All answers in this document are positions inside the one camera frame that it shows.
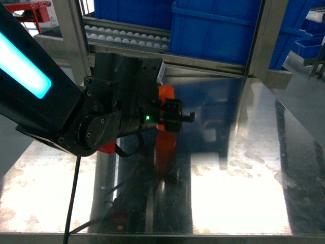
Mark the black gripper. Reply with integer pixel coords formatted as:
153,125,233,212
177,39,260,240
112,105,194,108
93,52,195,137

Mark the orange cylindrical capacitor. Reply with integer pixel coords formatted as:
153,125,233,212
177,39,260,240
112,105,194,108
156,85,175,130

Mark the large blue plastic bin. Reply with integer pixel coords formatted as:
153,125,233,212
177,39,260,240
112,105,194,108
169,1,262,66

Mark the white roller conveyor track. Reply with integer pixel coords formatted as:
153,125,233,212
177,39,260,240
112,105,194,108
84,25,170,50

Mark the small blue bin right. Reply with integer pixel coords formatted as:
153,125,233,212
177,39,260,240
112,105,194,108
293,36,323,58

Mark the steel flow rack frame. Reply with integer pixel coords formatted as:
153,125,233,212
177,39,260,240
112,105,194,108
35,1,293,89

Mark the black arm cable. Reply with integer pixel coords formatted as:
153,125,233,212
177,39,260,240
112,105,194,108
63,132,145,244

